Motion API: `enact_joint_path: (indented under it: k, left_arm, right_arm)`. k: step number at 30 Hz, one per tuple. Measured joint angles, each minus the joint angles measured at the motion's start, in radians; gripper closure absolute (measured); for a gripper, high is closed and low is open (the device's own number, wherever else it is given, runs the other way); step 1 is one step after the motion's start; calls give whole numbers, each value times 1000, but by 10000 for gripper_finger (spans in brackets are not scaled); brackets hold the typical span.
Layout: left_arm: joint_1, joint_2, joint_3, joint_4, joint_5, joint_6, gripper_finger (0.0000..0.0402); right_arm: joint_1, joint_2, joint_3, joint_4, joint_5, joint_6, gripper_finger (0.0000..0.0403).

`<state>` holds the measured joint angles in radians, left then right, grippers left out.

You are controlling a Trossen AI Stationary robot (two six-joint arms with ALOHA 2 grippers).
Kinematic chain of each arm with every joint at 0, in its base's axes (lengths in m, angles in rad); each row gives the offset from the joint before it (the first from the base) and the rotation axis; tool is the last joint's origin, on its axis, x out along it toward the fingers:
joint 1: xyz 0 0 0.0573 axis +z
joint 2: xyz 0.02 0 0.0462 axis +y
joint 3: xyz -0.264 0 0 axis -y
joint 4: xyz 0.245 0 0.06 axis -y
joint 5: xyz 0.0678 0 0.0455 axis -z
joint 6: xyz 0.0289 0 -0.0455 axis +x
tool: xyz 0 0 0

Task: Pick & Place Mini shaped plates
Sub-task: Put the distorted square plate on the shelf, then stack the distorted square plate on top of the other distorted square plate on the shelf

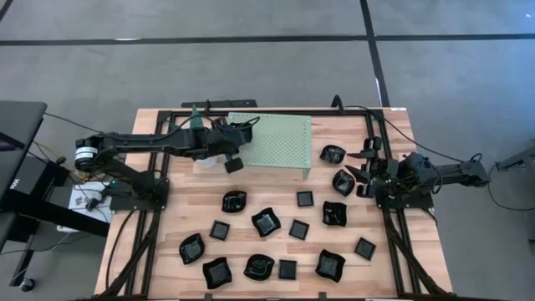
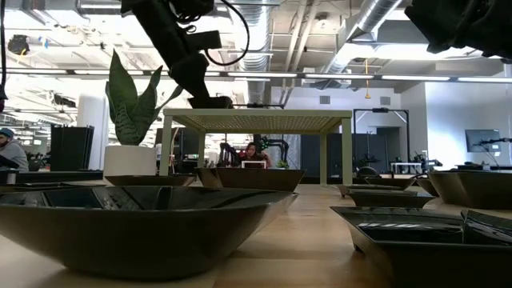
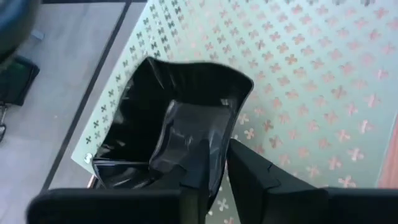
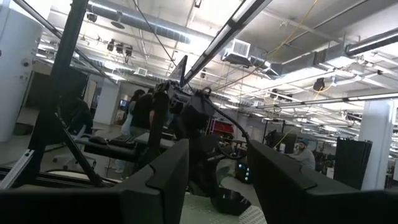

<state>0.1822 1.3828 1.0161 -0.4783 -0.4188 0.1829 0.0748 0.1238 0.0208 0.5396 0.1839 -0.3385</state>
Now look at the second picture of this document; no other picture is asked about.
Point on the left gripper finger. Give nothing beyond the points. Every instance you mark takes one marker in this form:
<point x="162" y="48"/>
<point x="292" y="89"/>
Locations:
<point x="196" y="76"/>

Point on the black wavy square mini plate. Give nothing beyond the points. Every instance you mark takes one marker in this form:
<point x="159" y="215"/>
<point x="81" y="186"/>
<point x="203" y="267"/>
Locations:
<point x="216" y="104"/>

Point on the black wavy oval mini plate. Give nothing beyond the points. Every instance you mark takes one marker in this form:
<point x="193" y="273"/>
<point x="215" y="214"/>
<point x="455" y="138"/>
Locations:
<point x="140" y="240"/>
<point x="260" y="180"/>

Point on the black small square mini plate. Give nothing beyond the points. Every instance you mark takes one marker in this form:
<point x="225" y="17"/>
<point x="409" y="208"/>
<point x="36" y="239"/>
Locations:
<point x="420" y="260"/>

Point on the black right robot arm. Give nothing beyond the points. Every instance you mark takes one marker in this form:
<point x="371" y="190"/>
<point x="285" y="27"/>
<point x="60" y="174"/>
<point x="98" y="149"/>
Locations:
<point x="460" y="24"/>

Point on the background black robot arm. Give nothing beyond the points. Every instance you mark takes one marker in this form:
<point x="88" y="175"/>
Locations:
<point x="228" y="154"/>
<point x="276" y="142"/>

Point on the dark background screen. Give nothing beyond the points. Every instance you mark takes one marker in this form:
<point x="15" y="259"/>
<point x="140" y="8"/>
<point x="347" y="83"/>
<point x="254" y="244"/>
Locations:
<point x="188" y="144"/>

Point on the pale green perforated metal shelf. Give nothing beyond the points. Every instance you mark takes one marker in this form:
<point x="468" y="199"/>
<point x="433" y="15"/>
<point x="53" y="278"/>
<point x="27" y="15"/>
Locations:
<point x="256" y="113"/>

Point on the green snake plant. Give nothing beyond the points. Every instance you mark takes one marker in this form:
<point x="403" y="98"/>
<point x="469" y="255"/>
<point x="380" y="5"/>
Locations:
<point x="124" y="100"/>

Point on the person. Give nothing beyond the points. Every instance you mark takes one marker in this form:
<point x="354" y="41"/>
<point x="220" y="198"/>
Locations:
<point x="14" y="154"/>
<point x="253" y="152"/>

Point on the white plant pot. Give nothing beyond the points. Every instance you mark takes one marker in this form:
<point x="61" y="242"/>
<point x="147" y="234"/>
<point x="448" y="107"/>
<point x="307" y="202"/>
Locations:
<point x="130" y="164"/>

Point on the white round column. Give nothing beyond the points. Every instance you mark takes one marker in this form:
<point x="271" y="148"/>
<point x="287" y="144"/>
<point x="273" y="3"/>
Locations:
<point x="90" y="120"/>

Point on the small green background plant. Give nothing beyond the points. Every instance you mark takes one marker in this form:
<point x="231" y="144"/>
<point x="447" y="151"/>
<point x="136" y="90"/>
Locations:
<point x="282" y="164"/>

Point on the black slatted panel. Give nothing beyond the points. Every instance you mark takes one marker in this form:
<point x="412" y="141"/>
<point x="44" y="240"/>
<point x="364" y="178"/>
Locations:
<point x="72" y="148"/>

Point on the dark ceiling fixture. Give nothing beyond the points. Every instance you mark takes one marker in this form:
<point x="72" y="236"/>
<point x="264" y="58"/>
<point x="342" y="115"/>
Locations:
<point x="18" y="44"/>

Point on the black domed chair back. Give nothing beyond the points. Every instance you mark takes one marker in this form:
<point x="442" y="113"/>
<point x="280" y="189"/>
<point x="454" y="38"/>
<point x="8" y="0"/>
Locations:
<point x="368" y="172"/>

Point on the silver metal cylinder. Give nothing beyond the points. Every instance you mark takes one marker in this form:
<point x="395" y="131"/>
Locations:
<point x="11" y="177"/>

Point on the white background table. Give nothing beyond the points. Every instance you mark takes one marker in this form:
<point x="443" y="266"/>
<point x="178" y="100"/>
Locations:
<point x="406" y="163"/>

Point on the black background desk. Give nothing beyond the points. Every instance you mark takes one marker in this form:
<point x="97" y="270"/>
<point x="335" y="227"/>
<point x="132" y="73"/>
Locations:
<point x="480" y="166"/>

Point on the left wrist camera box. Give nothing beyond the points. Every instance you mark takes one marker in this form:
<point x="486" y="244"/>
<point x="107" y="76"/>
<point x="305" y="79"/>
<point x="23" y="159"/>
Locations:
<point x="206" y="40"/>

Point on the silver spiral ceiling duct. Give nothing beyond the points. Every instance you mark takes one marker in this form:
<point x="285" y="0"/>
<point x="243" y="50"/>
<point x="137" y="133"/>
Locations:
<point x="260" y="40"/>
<point x="376" y="16"/>

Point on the black background frame bar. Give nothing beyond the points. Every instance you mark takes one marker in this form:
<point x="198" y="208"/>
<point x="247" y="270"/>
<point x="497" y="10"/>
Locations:
<point x="276" y="106"/>

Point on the dark partition wall panel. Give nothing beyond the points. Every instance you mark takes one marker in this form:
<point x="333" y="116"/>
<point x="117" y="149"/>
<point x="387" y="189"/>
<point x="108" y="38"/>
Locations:
<point x="334" y="156"/>

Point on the black aluminium table frame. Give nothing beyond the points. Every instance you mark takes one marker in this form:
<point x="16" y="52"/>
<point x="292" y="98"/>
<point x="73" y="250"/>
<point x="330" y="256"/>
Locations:
<point x="60" y="177"/>

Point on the black background station frame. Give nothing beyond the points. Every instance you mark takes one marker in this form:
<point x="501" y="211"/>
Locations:
<point x="380" y="110"/>

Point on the wall monitor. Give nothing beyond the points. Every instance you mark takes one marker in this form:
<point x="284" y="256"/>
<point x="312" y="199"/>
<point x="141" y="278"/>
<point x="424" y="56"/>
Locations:
<point x="482" y="140"/>

